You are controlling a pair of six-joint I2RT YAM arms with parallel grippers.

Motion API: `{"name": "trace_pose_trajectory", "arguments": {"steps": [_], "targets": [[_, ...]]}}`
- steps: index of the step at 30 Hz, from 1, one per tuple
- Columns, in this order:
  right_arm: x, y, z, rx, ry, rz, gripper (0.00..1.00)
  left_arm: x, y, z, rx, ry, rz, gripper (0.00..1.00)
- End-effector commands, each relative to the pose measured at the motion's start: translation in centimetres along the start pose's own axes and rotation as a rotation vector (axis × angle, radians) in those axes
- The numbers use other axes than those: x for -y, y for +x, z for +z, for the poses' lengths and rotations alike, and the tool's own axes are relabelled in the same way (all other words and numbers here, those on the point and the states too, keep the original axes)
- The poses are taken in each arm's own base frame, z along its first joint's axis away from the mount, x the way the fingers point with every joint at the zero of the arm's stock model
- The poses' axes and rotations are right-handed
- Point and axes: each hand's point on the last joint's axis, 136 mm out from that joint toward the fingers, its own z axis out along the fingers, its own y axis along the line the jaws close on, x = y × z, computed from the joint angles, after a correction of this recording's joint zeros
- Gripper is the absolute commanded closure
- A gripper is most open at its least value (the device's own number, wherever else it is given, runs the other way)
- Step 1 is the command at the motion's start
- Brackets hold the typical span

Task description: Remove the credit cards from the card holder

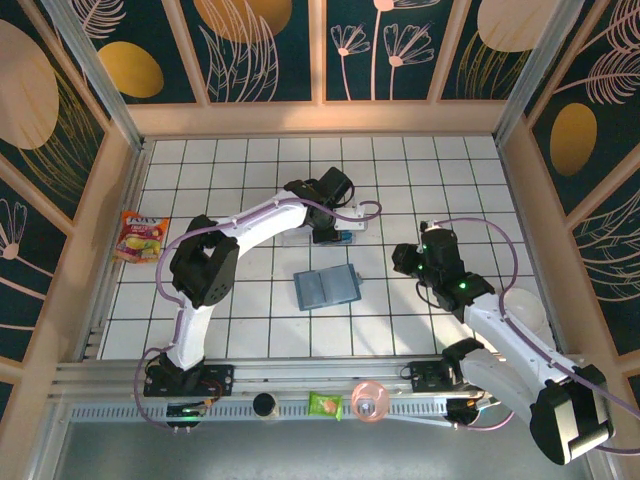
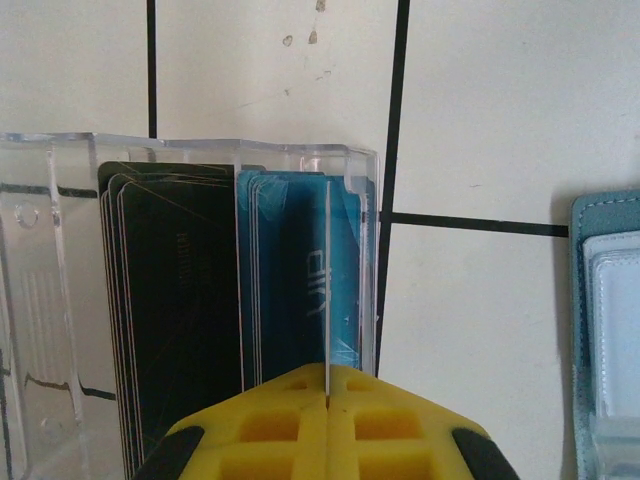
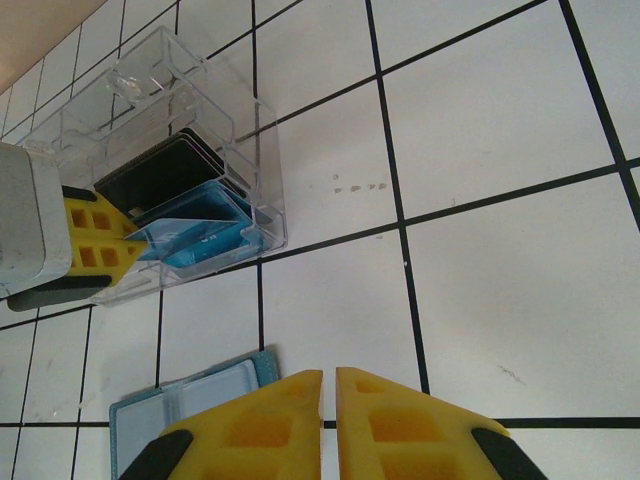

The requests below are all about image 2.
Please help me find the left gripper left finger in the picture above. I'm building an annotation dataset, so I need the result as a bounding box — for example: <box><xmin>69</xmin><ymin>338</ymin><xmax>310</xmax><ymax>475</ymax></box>
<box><xmin>130</xmin><ymin>363</ymin><xmax>329</xmax><ymax>480</ymax></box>

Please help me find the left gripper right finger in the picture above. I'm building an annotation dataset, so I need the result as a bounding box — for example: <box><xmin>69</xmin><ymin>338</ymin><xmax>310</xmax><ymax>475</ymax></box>
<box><xmin>327</xmin><ymin>363</ymin><xmax>521</xmax><ymax>480</ymax></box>

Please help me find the blue credit card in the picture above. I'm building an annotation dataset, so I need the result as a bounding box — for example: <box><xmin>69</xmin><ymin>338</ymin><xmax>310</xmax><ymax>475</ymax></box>
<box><xmin>253</xmin><ymin>172</ymin><xmax>369</xmax><ymax>389</ymax></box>
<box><xmin>323</xmin><ymin>178</ymin><xmax>333</xmax><ymax>401</ymax></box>
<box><xmin>236</xmin><ymin>168</ymin><xmax>326</xmax><ymax>386</ymax></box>

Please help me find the black credit card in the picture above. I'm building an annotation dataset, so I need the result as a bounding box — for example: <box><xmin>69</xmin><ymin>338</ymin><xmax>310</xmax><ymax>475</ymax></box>
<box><xmin>117</xmin><ymin>178</ymin><xmax>242</xmax><ymax>480</ymax></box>
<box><xmin>103</xmin><ymin>172</ymin><xmax>236</xmax><ymax>476</ymax></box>

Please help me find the stack of black cards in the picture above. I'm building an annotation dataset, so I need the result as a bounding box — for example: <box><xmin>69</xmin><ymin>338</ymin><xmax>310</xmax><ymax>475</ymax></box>
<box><xmin>97</xmin><ymin>159</ymin><xmax>267</xmax><ymax>466</ymax></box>

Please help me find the clear acrylic card box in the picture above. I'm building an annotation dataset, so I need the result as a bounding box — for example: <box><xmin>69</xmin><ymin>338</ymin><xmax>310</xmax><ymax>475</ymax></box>
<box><xmin>0</xmin><ymin>130</ymin><xmax>382</xmax><ymax>480</ymax></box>

